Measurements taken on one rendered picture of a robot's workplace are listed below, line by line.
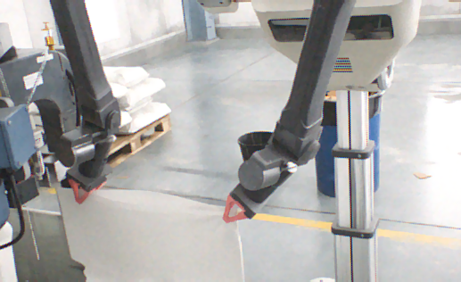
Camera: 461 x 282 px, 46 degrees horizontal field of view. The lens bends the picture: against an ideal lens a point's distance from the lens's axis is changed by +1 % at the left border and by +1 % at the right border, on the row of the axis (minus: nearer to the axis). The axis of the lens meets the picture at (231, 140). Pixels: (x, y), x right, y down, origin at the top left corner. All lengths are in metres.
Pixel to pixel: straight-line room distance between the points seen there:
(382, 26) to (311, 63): 0.45
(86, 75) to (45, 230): 0.99
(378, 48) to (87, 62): 0.69
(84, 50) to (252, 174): 0.41
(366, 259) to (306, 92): 0.92
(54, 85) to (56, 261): 0.83
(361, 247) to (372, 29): 0.71
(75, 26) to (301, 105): 0.45
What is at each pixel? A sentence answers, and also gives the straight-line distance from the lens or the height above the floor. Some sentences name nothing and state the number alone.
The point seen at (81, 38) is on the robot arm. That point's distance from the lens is 1.11.
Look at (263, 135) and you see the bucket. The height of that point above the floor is 0.23.
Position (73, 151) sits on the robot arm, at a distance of 1.19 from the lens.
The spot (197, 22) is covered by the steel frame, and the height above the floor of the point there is 0.34.
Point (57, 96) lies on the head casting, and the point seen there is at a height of 1.22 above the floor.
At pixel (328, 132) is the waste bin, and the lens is 3.31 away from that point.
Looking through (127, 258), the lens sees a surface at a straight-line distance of 1.33.
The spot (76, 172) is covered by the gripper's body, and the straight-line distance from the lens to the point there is 1.30.
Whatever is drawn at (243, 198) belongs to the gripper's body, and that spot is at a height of 1.07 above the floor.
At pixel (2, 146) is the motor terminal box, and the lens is 0.98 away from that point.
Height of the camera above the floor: 1.53
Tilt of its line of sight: 19 degrees down
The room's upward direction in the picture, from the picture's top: 6 degrees counter-clockwise
